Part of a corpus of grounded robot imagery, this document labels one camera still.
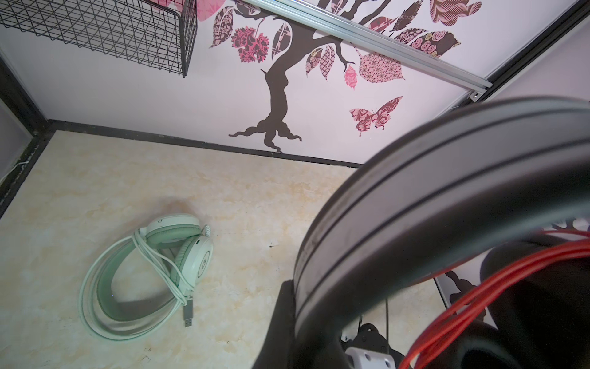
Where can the black wire basket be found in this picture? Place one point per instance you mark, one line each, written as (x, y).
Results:
(158, 34)

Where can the mint green white headphones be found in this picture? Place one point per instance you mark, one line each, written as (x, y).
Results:
(177, 247)

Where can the black white headphones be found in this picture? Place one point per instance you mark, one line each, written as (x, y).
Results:
(443, 193)

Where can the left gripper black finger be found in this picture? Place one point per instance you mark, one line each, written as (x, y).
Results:
(276, 350)

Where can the aluminium rail back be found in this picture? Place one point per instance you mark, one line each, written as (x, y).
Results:
(358, 35)

